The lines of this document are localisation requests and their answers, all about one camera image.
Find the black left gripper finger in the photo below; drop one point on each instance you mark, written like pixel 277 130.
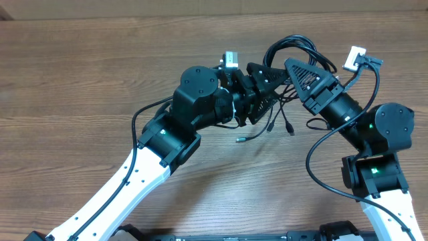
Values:
pixel 265 79
pixel 260 106

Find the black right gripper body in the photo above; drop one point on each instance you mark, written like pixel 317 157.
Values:
pixel 317 103

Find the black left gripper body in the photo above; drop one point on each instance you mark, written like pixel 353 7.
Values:
pixel 242 97

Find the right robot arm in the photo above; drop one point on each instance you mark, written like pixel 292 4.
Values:
pixel 378 133

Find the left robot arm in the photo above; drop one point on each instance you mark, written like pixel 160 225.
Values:
pixel 205 97

